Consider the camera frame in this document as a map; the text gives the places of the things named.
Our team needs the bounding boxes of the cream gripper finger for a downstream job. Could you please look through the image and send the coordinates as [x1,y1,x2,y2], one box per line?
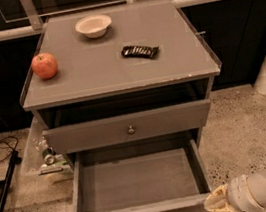
[203,184,240,212]

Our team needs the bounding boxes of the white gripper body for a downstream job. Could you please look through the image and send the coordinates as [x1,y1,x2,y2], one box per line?
[226,175,264,212]

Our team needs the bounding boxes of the grey drawer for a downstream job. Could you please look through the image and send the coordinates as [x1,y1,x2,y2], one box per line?
[72,131,212,212]
[42,99,211,154]

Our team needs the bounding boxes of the grey top drawer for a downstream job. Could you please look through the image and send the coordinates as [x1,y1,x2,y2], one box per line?
[42,99,211,154]

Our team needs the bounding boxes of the grey drawer cabinet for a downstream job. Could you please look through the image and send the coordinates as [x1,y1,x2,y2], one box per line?
[6,0,236,176]

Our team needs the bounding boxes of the black snack bar wrapper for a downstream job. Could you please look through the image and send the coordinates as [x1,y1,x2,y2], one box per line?
[121,45,159,59]

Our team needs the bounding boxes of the green soda can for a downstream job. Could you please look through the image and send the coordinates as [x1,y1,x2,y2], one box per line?
[42,147,56,165]

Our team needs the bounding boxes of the clear plastic trash bin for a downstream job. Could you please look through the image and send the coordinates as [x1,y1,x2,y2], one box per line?
[21,118,73,183]

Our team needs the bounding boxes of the black floor stand bar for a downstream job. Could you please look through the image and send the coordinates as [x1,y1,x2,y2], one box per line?
[0,150,22,212]

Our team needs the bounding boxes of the white paper bowl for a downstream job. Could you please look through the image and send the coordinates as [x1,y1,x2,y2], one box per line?
[75,14,112,39]

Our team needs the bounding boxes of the red apple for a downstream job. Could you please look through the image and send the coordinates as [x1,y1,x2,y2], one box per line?
[31,52,58,79]

